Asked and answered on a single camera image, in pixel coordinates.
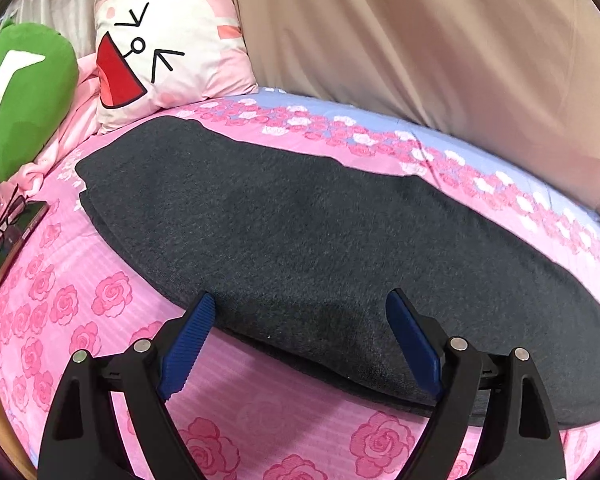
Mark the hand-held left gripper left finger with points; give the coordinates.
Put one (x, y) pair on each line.
(190, 340)

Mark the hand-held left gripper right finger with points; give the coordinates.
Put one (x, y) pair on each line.
(412, 340)

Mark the dark grey pants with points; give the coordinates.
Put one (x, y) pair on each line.
(305, 240)

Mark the pink floral bed blanket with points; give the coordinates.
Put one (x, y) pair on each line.
(105, 355)

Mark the smartphone with brown case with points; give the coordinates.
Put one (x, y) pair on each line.
(29, 220)

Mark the black eyeglasses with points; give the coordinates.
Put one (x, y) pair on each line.
(0, 232)

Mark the plain pink cloth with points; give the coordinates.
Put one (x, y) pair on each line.
(77, 110)

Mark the green plush pillow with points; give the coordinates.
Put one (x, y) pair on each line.
(45, 105)

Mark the beige cloth drape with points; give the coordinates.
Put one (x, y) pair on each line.
(405, 35)

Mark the cartoon face pillow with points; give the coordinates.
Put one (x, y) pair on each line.
(190, 25)

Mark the white satin cloth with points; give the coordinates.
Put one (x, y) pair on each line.
(65, 5)

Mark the wooden bed frame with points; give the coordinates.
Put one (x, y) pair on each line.
(0, 440)

